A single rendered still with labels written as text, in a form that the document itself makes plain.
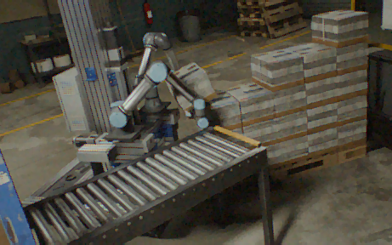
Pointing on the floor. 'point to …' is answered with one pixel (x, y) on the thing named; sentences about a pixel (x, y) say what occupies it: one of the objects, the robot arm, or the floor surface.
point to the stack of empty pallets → (253, 14)
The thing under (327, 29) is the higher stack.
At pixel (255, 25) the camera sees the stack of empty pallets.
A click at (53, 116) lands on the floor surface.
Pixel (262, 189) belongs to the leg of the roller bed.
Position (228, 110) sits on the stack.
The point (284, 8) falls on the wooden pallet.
